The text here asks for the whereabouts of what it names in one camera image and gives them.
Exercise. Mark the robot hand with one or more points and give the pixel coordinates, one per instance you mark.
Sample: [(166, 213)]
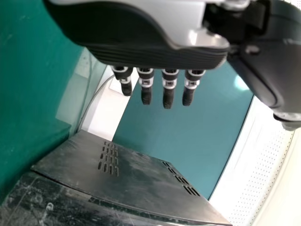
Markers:
[(145, 30)]

